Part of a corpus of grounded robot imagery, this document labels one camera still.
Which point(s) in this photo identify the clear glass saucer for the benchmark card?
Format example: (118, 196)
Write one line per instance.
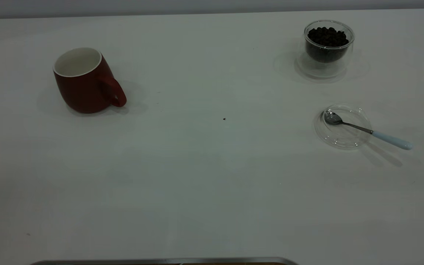
(341, 138)

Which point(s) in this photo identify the red ceramic mug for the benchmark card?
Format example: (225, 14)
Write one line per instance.
(83, 92)

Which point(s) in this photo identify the dark coffee beans heap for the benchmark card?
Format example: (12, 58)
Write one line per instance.
(328, 38)

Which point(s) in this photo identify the silver metal tray rim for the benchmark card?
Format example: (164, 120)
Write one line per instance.
(160, 261)

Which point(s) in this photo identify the clear double-wall glass cup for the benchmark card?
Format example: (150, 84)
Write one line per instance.
(322, 70)

